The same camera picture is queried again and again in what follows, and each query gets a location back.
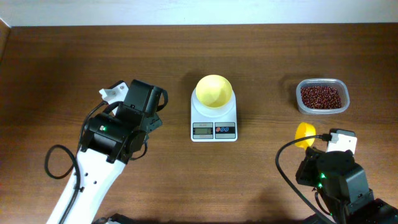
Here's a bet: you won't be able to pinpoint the yellow measuring scoop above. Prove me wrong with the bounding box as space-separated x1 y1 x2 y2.
295 122 316 149

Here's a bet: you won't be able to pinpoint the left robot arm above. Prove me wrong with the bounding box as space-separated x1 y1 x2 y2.
48 80 169 223

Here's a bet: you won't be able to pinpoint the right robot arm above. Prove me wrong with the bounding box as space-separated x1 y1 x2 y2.
296 147 397 224

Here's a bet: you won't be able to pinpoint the white digital kitchen scale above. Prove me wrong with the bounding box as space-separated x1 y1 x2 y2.
190 90 238 142

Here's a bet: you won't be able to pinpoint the yellow plastic bowl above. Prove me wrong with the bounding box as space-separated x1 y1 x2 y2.
195 75 233 108

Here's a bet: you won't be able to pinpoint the red beans in container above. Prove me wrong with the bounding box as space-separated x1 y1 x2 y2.
300 86 342 110

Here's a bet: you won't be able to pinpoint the clear plastic container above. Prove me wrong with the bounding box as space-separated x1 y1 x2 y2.
296 78 350 115

